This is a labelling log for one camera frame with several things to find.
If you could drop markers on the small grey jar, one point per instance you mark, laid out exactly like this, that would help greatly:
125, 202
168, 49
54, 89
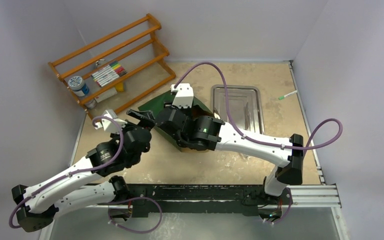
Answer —
91, 104

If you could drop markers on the silver metal tongs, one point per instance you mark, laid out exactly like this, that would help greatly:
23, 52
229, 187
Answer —
247, 117

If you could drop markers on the white small box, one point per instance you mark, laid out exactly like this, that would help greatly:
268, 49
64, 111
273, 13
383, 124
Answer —
105, 95

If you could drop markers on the yellow small bottle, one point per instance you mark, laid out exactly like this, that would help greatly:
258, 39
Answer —
120, 87

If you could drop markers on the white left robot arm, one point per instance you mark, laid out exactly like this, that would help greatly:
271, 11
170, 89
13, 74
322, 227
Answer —
39, 205

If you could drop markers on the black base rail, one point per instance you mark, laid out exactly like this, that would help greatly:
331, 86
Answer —
247, 199

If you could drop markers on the green brown paper bag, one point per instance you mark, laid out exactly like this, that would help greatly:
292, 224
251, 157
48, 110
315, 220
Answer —
158, 103

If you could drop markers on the orange wooden shelf rack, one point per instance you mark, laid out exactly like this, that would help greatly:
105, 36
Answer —
137, 48

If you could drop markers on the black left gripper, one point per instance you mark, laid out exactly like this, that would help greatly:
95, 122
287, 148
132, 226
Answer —
146, 118

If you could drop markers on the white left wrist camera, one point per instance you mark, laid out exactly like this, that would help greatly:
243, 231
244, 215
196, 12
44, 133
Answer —
109, 122

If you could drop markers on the pack of coloured markers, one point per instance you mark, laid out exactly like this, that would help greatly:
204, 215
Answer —
108, 73

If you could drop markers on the blue white jar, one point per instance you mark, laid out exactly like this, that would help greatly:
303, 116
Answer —
78, 86

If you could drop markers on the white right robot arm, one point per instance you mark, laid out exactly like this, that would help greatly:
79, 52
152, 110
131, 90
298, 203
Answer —
207, 133

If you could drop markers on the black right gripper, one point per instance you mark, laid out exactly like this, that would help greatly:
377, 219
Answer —
165, 117

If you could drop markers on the green white marker pen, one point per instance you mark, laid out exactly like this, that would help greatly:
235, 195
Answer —
287, 95

